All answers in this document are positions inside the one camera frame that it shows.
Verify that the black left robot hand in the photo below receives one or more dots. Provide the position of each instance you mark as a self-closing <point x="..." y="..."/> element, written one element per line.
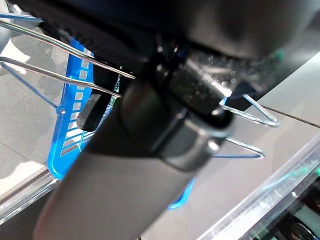
<point x="140" y="175"/>

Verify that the silver left robot leg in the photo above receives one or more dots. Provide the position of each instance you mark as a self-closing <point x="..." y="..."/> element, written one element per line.
<point x="17" y="55"/>

